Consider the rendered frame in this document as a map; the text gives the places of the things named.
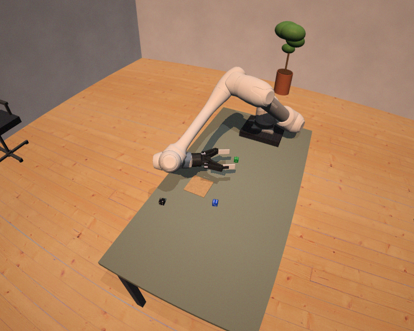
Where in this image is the orange mat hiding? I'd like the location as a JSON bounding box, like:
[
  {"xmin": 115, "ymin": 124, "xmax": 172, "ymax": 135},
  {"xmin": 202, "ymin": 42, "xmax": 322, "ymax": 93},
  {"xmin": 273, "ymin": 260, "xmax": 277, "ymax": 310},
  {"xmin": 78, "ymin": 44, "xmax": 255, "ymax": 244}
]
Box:
[{"xmin": 184, "ymin": 175, "xmax": 214, "ymax": 198}]

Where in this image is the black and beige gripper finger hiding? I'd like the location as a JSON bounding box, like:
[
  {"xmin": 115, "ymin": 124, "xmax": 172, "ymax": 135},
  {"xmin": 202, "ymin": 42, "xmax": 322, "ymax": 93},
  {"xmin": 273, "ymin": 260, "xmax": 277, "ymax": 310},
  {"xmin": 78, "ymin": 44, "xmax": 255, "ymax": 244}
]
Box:
[
  {"xmin": 201, "ymin": 148, "xmax": 229, "ymax": 157},
  {"xmin": 204, "ymin": 157, "xmax": 235, "ymax": 172}
]

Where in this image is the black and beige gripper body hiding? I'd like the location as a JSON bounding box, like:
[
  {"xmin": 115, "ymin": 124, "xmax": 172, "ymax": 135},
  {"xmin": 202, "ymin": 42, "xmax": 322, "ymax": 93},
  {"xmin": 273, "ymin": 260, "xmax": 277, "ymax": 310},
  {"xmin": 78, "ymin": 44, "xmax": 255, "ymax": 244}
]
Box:
[{"xmin": 192, "ymin": 153, "xmax": 211, "ymax": 167}]

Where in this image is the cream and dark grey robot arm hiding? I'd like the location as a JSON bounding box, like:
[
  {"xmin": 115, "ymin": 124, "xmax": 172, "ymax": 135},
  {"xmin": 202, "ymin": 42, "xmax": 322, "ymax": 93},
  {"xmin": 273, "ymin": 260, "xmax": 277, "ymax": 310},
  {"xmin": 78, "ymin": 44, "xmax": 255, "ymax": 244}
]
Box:
[{"xmin": 152, "ymin": 67, "xmax": 305, "ymax": 173}]

